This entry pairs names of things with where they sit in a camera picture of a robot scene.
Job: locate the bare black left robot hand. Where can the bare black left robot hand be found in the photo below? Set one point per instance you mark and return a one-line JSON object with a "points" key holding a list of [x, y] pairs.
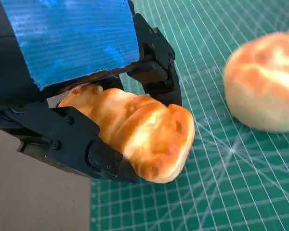
{"points": [[69, 38]]}

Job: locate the long braided toy bread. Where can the long braided toy bread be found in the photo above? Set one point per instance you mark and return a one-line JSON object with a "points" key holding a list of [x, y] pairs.
{"points": [[147, 134]]}

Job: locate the round toy bread bun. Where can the round toy bread bun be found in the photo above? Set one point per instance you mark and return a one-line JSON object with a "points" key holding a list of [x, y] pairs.
{"points": [[262, 84]]}

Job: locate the green cutting mat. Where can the green cutting mat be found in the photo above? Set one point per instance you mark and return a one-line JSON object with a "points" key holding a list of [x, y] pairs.
{"points": [[231, 192]]}

